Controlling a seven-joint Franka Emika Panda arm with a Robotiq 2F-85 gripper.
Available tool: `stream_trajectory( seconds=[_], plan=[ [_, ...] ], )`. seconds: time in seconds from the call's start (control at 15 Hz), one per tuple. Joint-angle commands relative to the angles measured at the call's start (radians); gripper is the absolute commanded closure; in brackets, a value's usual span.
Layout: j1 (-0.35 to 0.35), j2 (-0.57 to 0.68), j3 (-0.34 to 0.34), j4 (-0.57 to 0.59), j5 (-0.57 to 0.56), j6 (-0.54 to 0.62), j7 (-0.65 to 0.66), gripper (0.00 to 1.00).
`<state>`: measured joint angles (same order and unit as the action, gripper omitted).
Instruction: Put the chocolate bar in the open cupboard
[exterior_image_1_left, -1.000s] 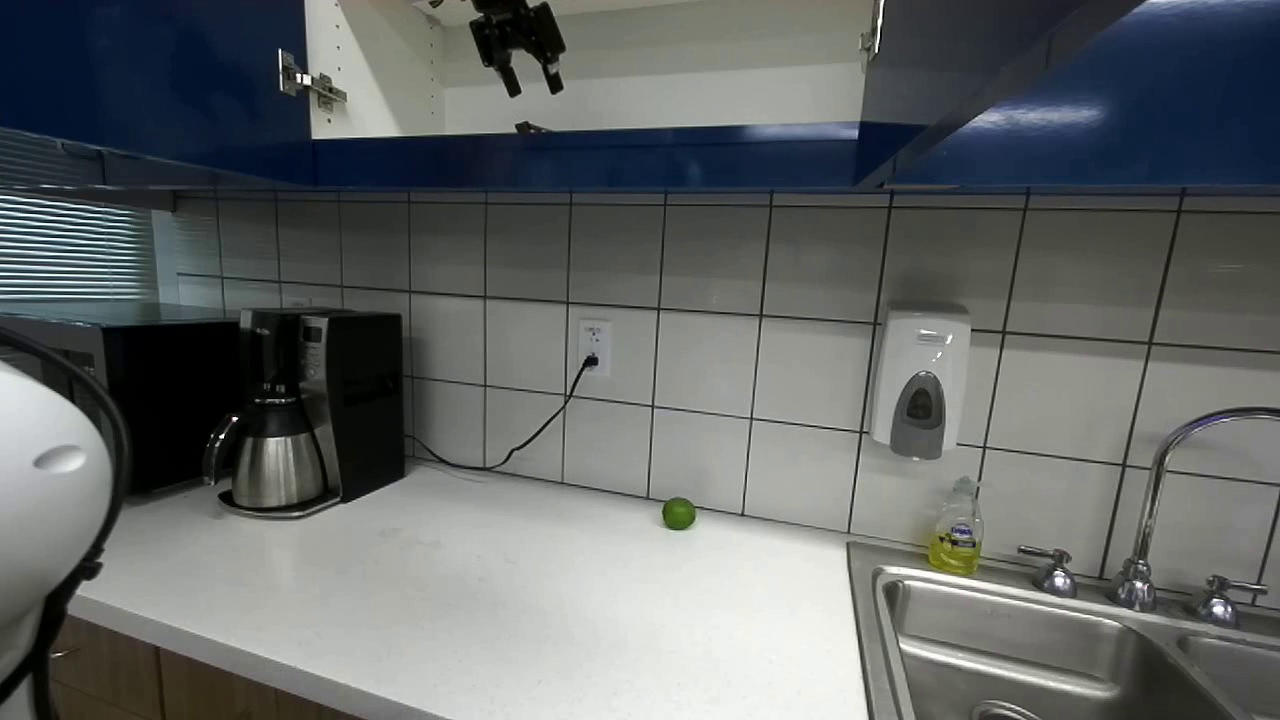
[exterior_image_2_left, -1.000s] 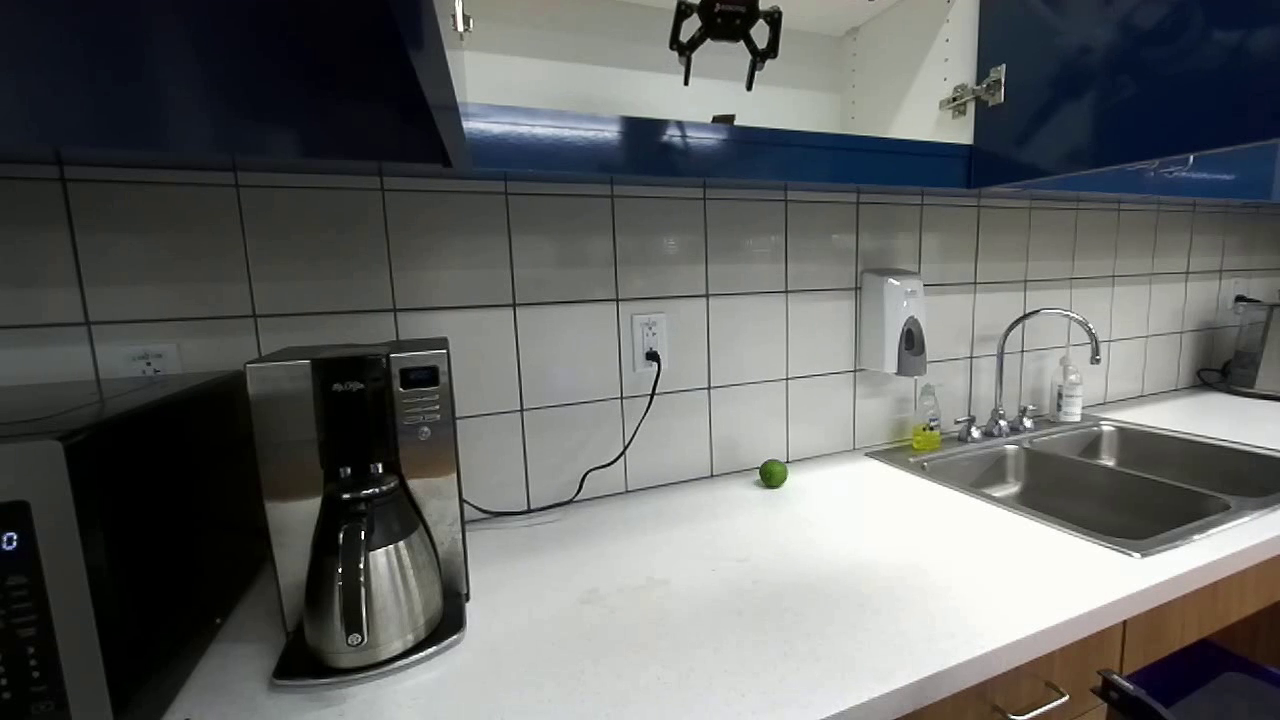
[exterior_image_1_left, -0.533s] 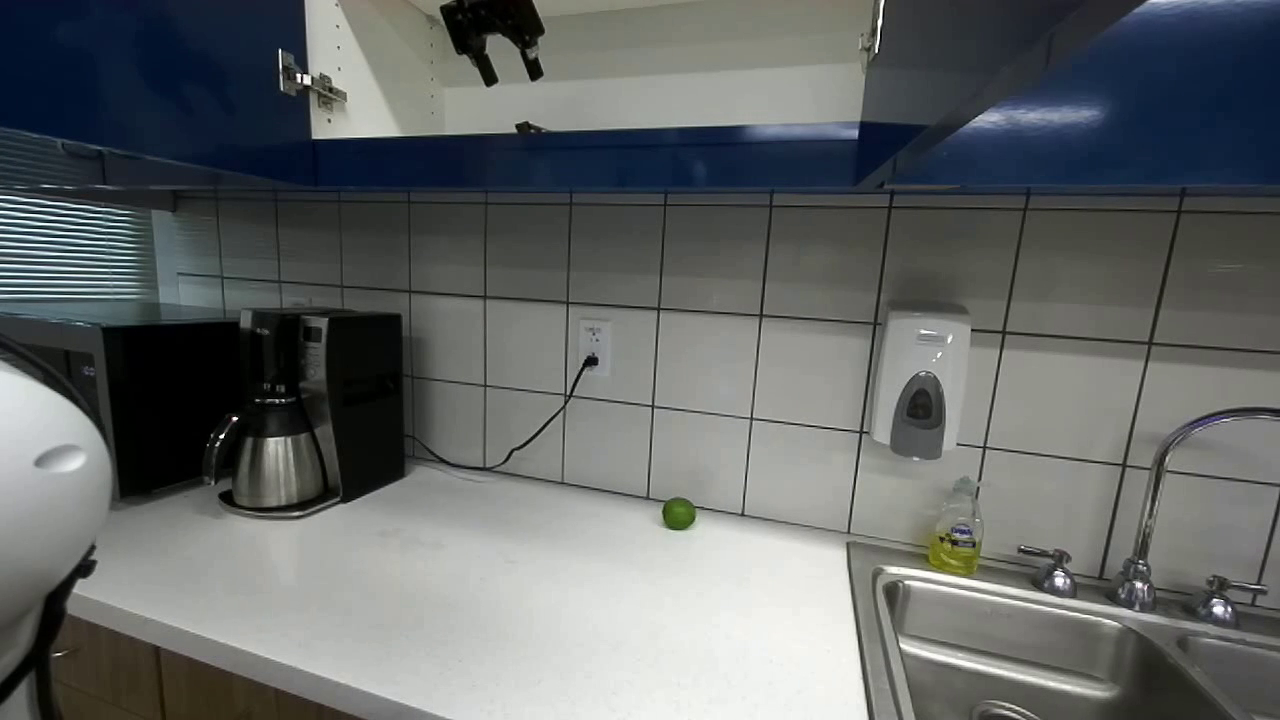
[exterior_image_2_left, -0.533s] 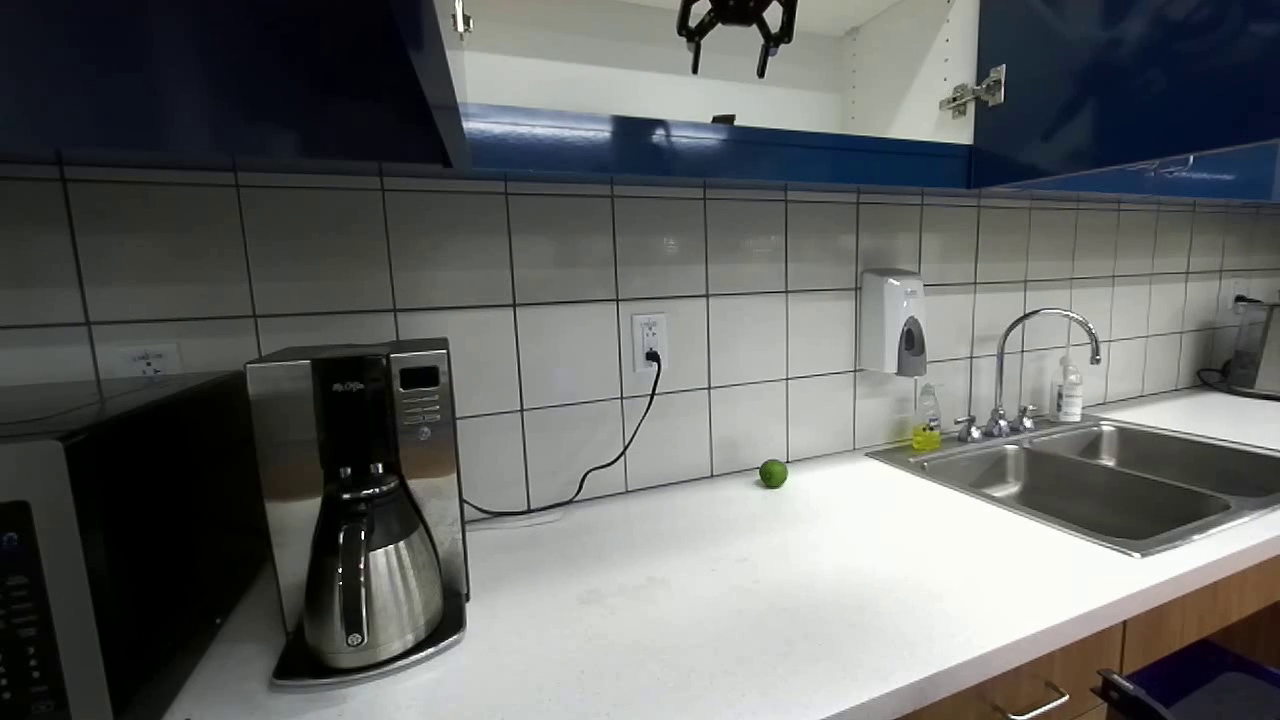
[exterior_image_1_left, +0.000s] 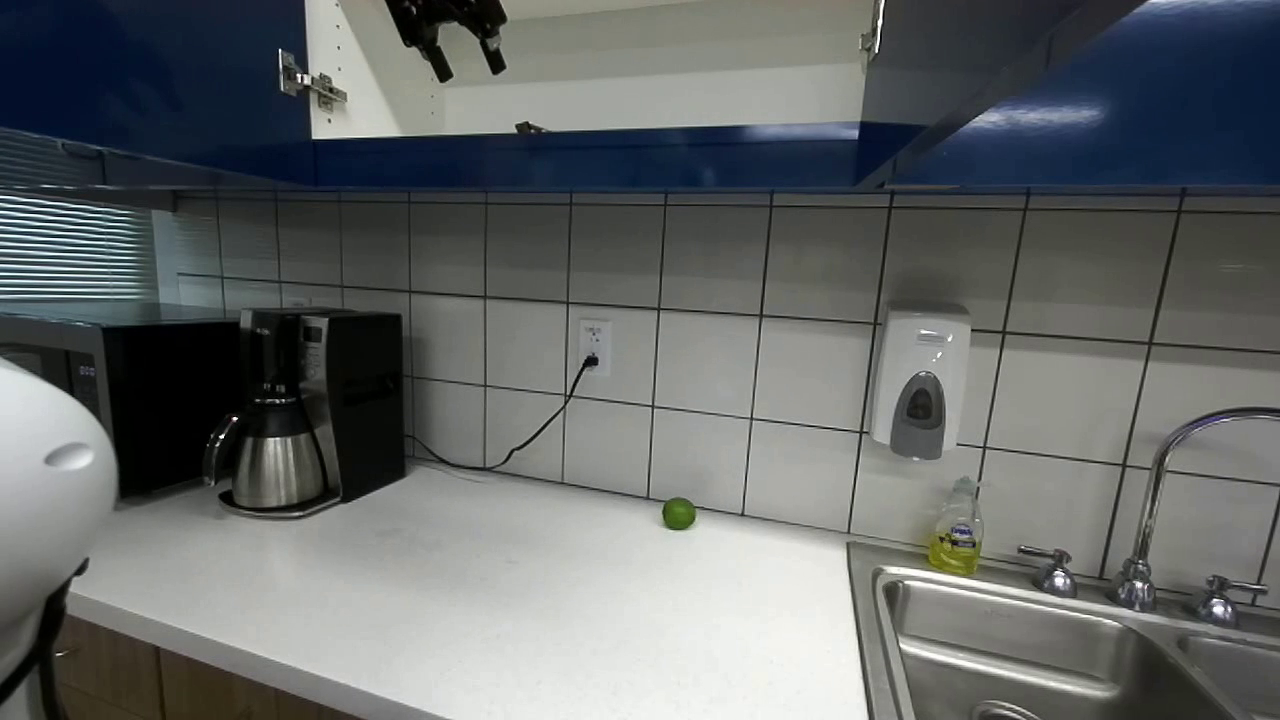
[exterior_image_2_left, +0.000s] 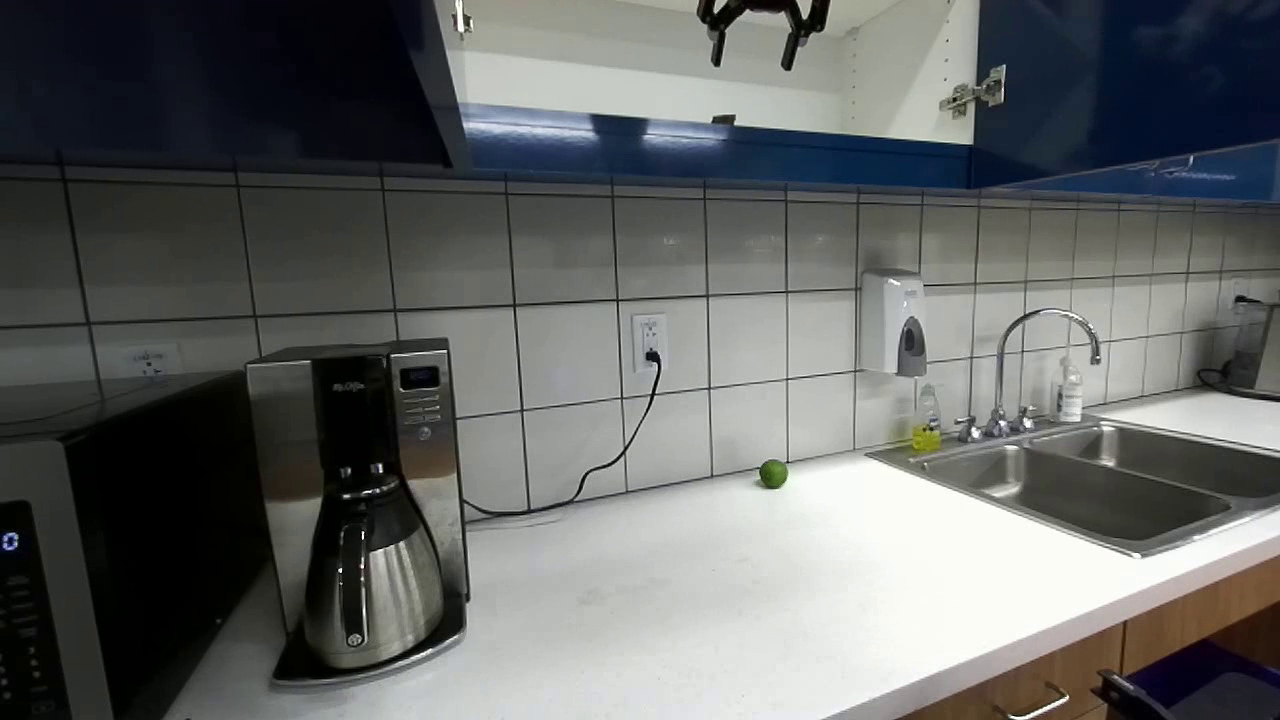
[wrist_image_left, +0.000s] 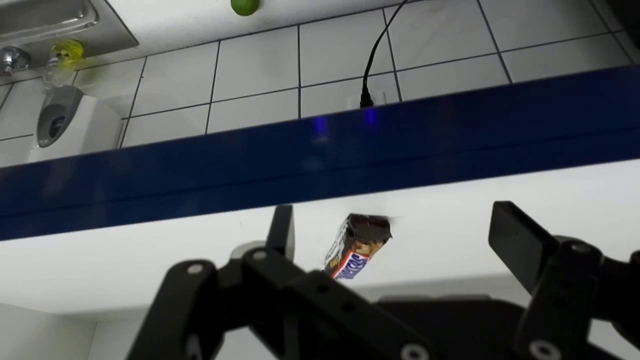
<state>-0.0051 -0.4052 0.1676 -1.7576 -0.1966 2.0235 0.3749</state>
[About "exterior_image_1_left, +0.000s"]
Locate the metal cupboard hinge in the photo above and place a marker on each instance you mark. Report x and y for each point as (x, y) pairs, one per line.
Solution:
(307, 80)
(873, 25)

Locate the steel coffee carafe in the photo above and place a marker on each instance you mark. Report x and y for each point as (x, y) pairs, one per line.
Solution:
(274, 465)

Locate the white wall soap dispenser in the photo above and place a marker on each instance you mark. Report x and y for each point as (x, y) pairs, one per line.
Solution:
(921, 361)

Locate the steel black coffee maker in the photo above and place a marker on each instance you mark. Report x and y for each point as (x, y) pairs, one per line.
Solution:
(361, 400)

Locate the yellow dish soap bottle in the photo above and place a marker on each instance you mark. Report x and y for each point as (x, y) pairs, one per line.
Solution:
(952, 547)

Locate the wooden base cabinet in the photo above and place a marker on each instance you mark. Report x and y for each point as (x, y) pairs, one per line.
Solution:
(133, 680)

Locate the stainless steel double sink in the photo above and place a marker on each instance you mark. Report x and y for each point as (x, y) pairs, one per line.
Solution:
(1012, 653)

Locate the blue cupboard door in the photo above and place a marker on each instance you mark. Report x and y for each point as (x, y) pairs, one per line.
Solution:
(1095, 134)
(133, 66)

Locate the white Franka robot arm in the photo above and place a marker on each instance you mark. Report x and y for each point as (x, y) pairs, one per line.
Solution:
(47, 495)

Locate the black steel microwave oven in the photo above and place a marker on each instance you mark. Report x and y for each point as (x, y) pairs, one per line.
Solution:
(163, 400)

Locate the white wall outlet with plug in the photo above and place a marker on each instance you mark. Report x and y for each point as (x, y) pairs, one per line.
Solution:
(592, 341)

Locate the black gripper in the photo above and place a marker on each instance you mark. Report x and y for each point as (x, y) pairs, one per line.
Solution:
(445, 5)

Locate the open white cupboard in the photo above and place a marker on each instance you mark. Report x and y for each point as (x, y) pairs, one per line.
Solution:
(643, 95)

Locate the chrome kitchen faucet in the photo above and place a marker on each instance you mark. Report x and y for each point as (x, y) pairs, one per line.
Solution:
(1136, 583)

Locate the green lime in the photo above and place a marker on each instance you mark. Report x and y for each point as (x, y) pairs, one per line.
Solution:
(682, 512)

